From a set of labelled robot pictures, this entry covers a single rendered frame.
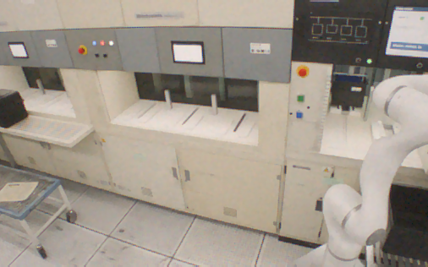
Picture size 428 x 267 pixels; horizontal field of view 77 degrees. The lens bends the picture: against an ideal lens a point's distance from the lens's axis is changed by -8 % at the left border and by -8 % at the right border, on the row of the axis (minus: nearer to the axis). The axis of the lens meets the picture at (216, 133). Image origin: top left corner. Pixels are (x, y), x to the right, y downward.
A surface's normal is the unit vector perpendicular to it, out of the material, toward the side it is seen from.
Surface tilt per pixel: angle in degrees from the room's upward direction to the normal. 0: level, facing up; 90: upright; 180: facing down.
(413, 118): 73
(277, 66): 90
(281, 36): 90
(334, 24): 90
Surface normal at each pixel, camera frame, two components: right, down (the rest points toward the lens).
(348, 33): -0.36, 0.51
